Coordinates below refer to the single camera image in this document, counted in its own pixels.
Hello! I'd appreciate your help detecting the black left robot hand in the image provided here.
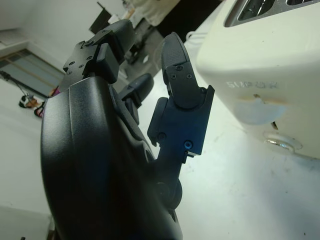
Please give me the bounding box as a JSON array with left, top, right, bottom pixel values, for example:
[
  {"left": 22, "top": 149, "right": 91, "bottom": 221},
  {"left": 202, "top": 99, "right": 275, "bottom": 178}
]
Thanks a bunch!
[{"left": 39, "top": 19, "right": 216, "bottom": 240}]

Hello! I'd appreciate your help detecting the white toaster lever knob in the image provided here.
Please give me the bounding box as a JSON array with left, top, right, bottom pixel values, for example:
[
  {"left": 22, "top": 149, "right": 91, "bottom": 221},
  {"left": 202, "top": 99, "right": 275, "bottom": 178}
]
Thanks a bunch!
[{"left": 233, "top": 96, "right": 287, "bottom": 126}]

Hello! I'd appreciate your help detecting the white two-slot toaster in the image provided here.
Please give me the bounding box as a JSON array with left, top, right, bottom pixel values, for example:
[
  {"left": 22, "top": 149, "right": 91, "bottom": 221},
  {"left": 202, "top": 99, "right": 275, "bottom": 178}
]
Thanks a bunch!
[{"left": 196, "top": 0, "right": 320, "bottom": 161}]

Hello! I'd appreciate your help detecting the chrome toaster dial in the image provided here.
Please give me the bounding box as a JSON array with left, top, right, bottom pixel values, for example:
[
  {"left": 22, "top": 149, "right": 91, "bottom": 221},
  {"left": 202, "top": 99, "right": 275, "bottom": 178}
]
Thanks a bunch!
[{"left": 263, "top": 132, "right": 303, "bottom": 152}]

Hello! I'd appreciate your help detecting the grey framed window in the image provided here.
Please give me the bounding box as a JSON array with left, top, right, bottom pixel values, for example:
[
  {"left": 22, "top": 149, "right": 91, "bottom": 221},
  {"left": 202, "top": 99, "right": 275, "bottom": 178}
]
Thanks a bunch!
[{"left": 0, "top": 48, "right": 66, "bottom": 99}]

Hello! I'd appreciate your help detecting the white toaster power cord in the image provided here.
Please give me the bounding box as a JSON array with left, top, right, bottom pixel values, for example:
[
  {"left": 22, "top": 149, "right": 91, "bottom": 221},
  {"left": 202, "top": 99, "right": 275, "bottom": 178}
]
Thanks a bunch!
[{"left": 186, "top": 31, "right": 208, "bottom": 47}]

